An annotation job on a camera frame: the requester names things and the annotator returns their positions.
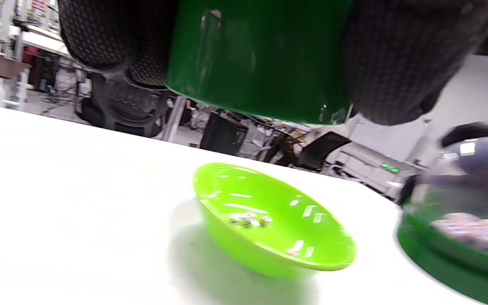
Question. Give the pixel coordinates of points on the grey machine with green light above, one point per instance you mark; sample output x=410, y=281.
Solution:
x=367, y=165

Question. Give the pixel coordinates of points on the black mesh office chair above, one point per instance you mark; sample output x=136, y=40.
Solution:
x=121, y=101

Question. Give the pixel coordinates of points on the white desk leg frame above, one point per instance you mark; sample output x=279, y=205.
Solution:
x=172, y=120

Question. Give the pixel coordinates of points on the person's left hand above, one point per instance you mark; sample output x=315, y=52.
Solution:
x=100, y=34

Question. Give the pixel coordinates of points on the black computer tower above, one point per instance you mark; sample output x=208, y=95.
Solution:
x=223, y=133

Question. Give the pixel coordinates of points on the green dice cup cover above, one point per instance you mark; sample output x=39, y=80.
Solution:
x=261, y=55

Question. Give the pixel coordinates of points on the green dice cup base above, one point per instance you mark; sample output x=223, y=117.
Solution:
x=439, y=262

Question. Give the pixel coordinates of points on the person's right hand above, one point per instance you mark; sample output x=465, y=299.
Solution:
x=472, y=131

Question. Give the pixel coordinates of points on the lime green plastic bowl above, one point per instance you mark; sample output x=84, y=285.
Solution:
x=324, y=237

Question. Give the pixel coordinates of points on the clear plastic dome cover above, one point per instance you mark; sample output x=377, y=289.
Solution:
x=460, y=182

